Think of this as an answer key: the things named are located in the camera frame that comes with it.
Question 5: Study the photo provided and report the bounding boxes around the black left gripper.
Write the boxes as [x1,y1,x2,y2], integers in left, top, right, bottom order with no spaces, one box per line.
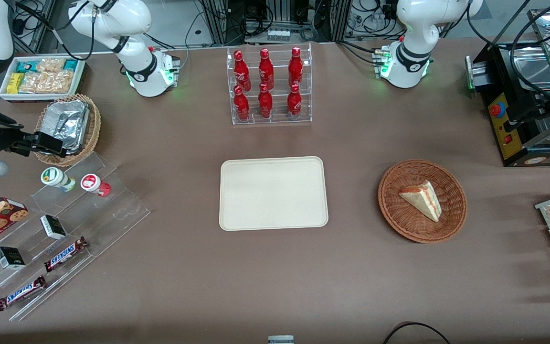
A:
[505,102,550,134]

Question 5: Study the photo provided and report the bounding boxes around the green gum bottle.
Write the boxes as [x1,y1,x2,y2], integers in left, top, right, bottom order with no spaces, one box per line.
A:
[41,167,76,193]

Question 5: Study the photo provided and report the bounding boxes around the silver foil tray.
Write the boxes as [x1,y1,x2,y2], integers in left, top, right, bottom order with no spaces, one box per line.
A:
[35,100,90,156]

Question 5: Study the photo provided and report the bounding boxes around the red gum bottle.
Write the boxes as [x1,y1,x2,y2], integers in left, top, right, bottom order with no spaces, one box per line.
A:
[80,173,112,197]

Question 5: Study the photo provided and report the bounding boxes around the beige plastic tray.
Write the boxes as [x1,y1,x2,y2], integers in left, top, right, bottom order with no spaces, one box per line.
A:
[219,156,329,232]

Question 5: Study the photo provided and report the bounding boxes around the black machine with red button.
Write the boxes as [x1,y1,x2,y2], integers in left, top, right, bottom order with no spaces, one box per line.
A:
[465,10,550,168]

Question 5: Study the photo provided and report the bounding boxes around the light tan wicker basket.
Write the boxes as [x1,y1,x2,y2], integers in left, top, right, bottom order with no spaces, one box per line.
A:
[33,94,102,167]

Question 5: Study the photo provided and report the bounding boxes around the clear bag of crackers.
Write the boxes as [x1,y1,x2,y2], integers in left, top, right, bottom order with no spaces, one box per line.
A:
[19,70,74,94]
[36,58,65,73]

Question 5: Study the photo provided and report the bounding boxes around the white snack bin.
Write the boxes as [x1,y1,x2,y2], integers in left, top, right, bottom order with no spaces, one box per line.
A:
[0,55,86,102]

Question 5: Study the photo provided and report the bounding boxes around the small black box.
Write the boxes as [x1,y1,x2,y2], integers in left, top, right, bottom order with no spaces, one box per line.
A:
[40,215,67,240]
[0,247,26,270]

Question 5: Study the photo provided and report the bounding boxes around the clear acrylic tiered stand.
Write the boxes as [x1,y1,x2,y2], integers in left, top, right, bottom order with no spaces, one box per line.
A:
[0,152,151,322]

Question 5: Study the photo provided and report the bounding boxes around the brown Snickers bar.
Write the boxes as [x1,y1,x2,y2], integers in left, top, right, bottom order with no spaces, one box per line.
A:
[0,276,47,312]
[44,236,89,273]

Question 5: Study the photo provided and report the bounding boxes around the wrapped triangle sandwich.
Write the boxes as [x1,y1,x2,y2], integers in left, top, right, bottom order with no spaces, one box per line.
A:
[398,180,443,223]

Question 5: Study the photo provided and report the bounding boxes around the brown round wicker basket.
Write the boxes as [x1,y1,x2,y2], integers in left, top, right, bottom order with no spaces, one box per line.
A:
[378,159,468,244]

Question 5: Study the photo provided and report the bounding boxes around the red cola bottle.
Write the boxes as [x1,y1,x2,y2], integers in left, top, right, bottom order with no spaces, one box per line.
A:
[287,84,302,118]
[258,83,274,119]
[288,46,304,87]
[233,85,250,121]
[233,50,252,91]
[258,48,275,90]

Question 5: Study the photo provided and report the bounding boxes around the clear acrylic bottle rack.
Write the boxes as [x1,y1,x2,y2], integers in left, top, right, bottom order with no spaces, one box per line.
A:
[226,42,313,126]

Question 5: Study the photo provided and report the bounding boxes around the black cable loop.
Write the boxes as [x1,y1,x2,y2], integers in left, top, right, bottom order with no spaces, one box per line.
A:
[382,322,452,344]

